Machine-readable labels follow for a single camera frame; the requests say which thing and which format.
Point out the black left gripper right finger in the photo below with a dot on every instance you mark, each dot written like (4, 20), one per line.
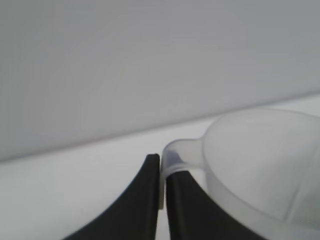
(190, 212)

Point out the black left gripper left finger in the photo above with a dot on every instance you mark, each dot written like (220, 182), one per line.
(130, 207)

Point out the clear plastic measuring cup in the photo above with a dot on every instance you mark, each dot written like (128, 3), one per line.
(262, 162)

